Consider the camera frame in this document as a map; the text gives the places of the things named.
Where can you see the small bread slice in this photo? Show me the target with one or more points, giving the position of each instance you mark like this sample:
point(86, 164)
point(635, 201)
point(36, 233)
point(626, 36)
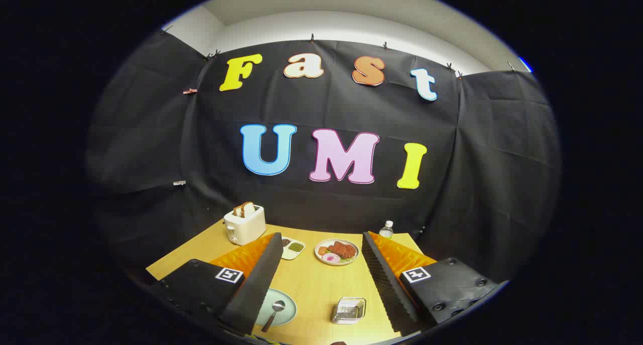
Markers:
point(238, 211)

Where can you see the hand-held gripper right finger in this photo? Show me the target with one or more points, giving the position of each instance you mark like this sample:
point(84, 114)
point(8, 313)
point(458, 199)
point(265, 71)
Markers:
point(384, 284)

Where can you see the white oval food plate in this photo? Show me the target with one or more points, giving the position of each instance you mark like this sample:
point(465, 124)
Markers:
point(321, 259)

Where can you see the white toaster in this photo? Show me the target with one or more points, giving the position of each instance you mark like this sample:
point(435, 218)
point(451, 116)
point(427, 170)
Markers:
point(248, 228)

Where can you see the pale green round plate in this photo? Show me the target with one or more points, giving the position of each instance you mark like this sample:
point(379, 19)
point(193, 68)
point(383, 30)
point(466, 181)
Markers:
point(290, 313)

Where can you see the large bread slice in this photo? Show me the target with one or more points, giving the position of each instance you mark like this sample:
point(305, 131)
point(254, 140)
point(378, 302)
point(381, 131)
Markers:
point(249, 209)

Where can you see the green label plastic bottle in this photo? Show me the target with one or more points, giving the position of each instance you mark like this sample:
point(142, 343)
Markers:
point(386, 231)

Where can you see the green lettuce leaf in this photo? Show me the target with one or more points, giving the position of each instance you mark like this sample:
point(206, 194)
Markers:
point(346, 259)

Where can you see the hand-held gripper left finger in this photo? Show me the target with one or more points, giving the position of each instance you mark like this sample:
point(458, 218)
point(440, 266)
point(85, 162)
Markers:
point(261, 284)

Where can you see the white compartment tray with beans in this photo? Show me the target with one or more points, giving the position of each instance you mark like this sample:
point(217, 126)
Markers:
point(294, 248)

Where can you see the pink ham slice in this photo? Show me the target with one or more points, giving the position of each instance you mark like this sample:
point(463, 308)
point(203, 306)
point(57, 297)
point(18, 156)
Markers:
point(330, 257)

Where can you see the brown meat pieces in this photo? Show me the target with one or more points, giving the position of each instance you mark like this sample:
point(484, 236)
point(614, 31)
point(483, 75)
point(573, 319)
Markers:
point(343, 248)

